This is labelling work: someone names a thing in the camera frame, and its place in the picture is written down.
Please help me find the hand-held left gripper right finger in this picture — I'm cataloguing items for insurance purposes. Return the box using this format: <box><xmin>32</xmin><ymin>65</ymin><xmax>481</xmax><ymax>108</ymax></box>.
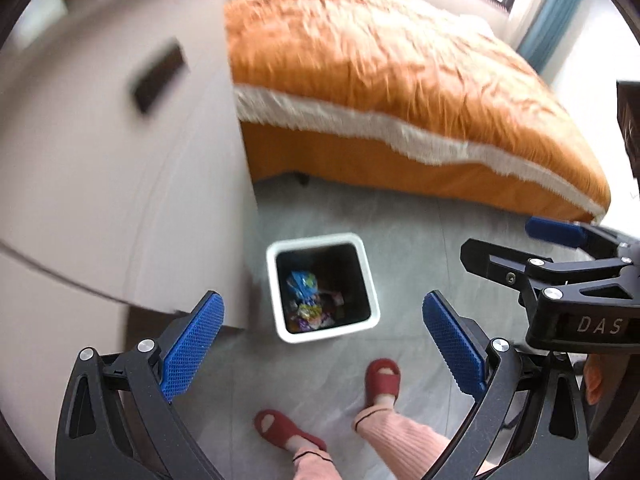
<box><xmin>421</xmin><ymin>290</ymin><xmax>591</xmax><ymax>480</ymax></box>

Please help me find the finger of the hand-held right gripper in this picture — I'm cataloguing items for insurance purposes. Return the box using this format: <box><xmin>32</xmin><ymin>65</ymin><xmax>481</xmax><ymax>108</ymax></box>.
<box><xmin>525</xmin><ymin>216</ymin><xmax>640</xmax><ymax>262</ymax></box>
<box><xmin>460</xmin><ymin>239</ymin><xmax>640</xmax><ymax>307</ymax></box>

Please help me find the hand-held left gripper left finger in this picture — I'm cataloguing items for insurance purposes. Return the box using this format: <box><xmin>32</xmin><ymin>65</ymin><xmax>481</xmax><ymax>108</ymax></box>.
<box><xmin>55</xmin><ymin>290</ymin><xmax>225</xmax><ymax>480</ymax></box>

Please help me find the white trash bin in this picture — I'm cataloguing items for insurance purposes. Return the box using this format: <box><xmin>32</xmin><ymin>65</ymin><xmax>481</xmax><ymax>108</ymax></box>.
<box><xmin>265</xmin><ymin>232</ymin><xmax>381</xmax><ymax>344</ymax></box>

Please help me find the silver wrapper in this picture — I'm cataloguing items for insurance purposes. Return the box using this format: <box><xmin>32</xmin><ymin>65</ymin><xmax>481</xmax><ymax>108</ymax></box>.
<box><xmin>289</xmin><ymin>305</ymin><xmax>318</xmax><ymax>333</ymax></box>

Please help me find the blue snack bag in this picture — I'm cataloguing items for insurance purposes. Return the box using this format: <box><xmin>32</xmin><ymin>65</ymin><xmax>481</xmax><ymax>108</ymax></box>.
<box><xmin>286</xmin><ymin>269</ymin><xmax>321</xmax><ymax>307</ymax></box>

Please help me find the red slipper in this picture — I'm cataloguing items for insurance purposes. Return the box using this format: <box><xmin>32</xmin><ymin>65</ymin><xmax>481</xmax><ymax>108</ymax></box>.
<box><xmin>363</xmin><ymin>358</ymin><xmax>402</xmax><ymax>412</ymax></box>
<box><xmin>254</xmin><ymin>408</ymin><xmax>329</xmax><ymax>454</ymax></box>

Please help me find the person's right leg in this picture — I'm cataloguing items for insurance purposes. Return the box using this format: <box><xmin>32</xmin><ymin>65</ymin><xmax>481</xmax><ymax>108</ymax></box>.
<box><xmin>352</xmin><ymin>392</ymin><xmax>501</xmax><ymax>480</ymax></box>

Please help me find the person's leg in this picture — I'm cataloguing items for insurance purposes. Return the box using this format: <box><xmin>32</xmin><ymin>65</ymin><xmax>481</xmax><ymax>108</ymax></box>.
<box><xmin>352</xmin><ymin>392</ymin><xmax>501</xmax><ymax>480</ymax></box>
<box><xmin>292</xmin><ymin>435</ymin><xmax>337</xmax><ymax>480</ymax></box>

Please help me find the dark wooden furniture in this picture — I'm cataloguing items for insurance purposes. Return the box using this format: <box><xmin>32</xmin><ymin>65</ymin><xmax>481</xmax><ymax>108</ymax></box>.
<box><xmin>616</xmin><ymin>80</ymin><xmax>640</xmax><ymax>181</ymax></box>

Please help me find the person's left leg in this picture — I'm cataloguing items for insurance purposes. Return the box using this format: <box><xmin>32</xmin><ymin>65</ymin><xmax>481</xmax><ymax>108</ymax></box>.
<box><xmin>292</xmin><ymin>435</ymin><xmax>337</xmax><ymax>480</ymax></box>

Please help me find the white cabinet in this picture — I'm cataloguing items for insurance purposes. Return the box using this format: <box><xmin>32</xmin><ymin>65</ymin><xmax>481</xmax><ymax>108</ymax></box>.
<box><xmin>0</xmin><ymin>0</ymin><xmax>262</xmax><ymax>332</ymax></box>

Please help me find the bed with orange blanket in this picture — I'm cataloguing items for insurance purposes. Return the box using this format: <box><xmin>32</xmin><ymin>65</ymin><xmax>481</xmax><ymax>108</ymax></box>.
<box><xmin>223</xmin><ymin>0</ymin><xmax>612</xmax><ymax>224</ymax></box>

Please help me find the blue curtain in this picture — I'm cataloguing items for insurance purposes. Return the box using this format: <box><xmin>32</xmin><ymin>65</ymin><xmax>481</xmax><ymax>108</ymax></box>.
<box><xmin>517</xmin><ymin>0</ymin><xmax>603</xmax><ymax>72</ymax></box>

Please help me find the dark cabinet handle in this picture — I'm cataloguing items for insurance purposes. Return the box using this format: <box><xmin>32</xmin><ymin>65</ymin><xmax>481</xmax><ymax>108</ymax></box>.
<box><xmin>129</xmin><ymin>42</ymin><xmax>187</xmax><ymax>114</ymax></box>

